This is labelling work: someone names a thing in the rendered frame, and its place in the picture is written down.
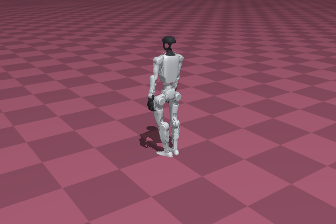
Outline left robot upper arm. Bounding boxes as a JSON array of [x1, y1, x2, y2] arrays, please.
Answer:
[[152, 56, 163, 81]]

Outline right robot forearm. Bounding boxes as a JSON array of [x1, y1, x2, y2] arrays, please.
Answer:
[[172, 75, 180, 89]]

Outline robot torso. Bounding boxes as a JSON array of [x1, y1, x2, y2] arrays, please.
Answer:
[[159, 53, 180, 101]]

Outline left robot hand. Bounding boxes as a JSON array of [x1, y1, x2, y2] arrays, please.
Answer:
[[147, 95, 156, 111]]

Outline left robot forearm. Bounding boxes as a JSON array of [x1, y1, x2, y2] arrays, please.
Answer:
[[148, 76, 156, 99]]

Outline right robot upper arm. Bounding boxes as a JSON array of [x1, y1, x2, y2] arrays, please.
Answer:
[[178, 54, 184, 76]]

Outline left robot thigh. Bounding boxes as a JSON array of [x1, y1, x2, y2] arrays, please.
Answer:
[[153, 94, 169, 130]]

